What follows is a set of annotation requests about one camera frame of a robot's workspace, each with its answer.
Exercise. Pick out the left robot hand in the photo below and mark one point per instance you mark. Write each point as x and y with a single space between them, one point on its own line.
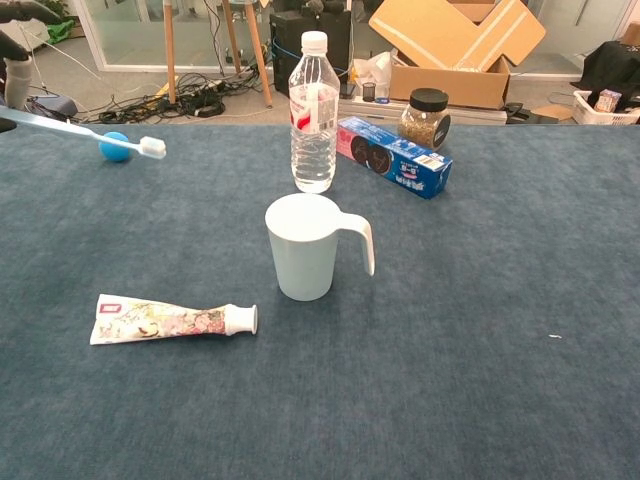
17 82

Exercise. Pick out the light blue toothbrush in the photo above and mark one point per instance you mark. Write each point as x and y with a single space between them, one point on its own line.
65 127

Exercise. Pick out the floral toothpaste tube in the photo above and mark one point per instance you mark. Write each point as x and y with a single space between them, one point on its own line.
150 320

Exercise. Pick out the black mesh pen cup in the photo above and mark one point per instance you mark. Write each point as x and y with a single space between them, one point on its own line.
369 92

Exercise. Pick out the blue grey chair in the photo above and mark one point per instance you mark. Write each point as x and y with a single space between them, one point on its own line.
57 107

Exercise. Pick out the white cabinet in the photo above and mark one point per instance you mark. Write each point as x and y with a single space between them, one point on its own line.
37 35

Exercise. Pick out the green cloth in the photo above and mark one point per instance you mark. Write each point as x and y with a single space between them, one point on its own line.
61 31

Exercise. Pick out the green potted plant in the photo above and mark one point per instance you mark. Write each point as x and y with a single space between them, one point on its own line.
52 7

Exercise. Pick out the blue ball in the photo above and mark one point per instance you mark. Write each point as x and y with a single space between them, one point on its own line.
114 154

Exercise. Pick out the wooden stool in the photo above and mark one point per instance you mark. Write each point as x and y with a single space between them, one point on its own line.
170 50

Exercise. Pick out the black cabinet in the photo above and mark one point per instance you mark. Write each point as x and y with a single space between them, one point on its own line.
280 60

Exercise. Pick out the clear plastic water bottle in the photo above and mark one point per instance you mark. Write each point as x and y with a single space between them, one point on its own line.
314 150

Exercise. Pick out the white plastic bag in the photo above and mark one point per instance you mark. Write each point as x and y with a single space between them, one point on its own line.
375 67

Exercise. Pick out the blue cookie box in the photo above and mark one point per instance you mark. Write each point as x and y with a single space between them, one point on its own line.
400 165

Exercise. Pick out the glass jar black lid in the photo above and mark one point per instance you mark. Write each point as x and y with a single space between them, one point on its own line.
422 125

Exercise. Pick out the open cardboard box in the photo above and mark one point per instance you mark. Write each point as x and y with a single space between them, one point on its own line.
450 85

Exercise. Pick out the blue carpet table cover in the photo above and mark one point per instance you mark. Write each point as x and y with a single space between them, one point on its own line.
450 350

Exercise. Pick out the flat cardboard piece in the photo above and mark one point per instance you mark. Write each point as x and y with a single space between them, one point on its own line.
552 112

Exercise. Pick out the white plastic basket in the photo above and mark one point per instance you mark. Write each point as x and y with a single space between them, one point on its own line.
585 112

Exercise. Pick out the small snack box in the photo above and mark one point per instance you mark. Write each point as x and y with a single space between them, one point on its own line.
607 100

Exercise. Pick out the black cloth covered object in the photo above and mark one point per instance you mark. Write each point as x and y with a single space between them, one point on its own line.
615 65

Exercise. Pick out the aluminium profile rail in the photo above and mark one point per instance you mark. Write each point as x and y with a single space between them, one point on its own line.
475 116

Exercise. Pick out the black floor bracket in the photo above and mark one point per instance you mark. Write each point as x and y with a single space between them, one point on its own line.
520 112

